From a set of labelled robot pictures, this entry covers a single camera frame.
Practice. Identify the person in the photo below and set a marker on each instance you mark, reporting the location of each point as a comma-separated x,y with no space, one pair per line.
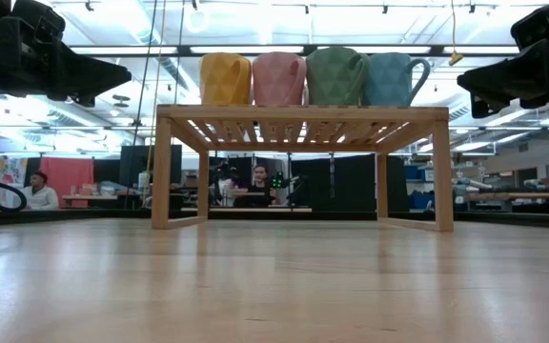
258,188
40,196

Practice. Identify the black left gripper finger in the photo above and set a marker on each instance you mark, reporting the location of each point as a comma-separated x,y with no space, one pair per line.
88,76

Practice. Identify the orange-yellow faceted mug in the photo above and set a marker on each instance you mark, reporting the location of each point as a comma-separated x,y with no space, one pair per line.
225,78

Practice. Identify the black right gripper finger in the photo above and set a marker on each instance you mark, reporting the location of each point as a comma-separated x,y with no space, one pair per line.
513,76

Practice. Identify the black partition panel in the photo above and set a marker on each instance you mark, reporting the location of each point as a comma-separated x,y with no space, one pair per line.
134,167

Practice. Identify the pink faceted mug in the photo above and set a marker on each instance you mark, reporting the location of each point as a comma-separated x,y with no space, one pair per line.
278,78

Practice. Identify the black aluminium table frame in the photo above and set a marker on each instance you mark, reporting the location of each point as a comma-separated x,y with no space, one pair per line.
88,215

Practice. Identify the red cloth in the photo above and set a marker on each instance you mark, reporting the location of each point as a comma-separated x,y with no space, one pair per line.
67,178

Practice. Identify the green faceted mug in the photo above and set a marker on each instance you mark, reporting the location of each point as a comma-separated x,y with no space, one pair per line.
334,76

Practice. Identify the blue faceted mug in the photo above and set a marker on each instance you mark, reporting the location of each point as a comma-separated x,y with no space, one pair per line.
391,81

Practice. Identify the blue storage bin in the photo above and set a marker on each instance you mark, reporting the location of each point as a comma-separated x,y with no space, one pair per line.
417,197

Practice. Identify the hanging yellow tag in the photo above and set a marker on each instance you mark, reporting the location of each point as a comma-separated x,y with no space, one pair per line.
455,58

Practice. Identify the wooden slatted rack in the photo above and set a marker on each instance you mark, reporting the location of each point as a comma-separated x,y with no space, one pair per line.
279,113

